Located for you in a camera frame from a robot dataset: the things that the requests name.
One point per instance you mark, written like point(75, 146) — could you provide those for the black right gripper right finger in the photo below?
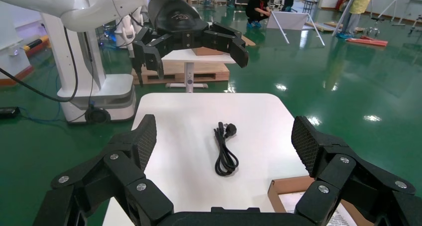
point(343, 171)

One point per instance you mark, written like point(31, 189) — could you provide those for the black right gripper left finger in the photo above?
point(125, 171)

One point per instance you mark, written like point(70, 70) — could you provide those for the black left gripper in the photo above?
point(174, 13)

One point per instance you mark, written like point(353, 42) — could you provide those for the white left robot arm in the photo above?
point(82, 7)

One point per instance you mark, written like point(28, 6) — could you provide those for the brown cardboard box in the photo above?
point(283, 185)

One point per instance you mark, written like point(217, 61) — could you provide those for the wooden pallet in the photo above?
point(211, 72)

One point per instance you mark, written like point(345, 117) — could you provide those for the white printed instruction sheet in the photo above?
point(290, 201)

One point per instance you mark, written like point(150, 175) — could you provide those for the white robot column and base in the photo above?
point(112, 99)

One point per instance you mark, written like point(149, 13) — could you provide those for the crouching person in black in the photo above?
point(255, 10)

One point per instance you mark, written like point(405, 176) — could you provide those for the white board with legs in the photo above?
point(290, 20)

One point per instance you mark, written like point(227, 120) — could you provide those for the black power adapter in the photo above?
point(8, 112)

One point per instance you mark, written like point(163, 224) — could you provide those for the flat red floor item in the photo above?
point(366, 41)

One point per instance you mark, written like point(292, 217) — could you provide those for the yellow black red bar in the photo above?
point(34, 43)

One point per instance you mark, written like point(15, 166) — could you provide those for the person in yellow coat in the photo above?
point(361, 0)

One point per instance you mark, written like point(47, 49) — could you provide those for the small white pedestal table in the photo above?
point(189, 57)

